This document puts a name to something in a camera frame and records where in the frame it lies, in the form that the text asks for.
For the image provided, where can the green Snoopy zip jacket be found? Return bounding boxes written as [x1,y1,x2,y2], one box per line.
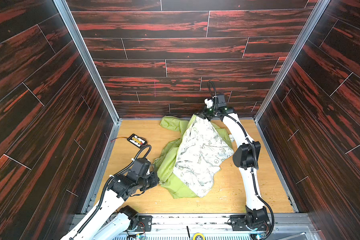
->
[154,115,234,199]

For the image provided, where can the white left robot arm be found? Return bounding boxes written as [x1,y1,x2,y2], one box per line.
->
[62,172,159,240]

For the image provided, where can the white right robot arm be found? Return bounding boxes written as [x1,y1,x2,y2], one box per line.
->
[196,107,275,234]

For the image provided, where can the white sticker tape roll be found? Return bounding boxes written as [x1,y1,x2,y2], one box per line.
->
[229,135,235,143]

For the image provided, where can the yellow tape measure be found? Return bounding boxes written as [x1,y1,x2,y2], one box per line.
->
[192,233,206,240]

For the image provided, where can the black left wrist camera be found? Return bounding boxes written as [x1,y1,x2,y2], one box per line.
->
[127,158,151,182]

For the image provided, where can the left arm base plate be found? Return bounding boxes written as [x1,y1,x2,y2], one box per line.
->
[110,214,153,233]

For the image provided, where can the black battery pack with wires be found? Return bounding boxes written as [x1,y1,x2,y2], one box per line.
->
[111,134,148,149]

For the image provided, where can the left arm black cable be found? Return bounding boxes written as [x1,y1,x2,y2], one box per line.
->
[68,144,153,240]

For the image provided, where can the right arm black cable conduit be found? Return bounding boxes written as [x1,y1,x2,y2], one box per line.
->
[206,80,276,240]

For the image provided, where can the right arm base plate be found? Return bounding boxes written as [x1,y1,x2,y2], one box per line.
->
[228,214,273,232]

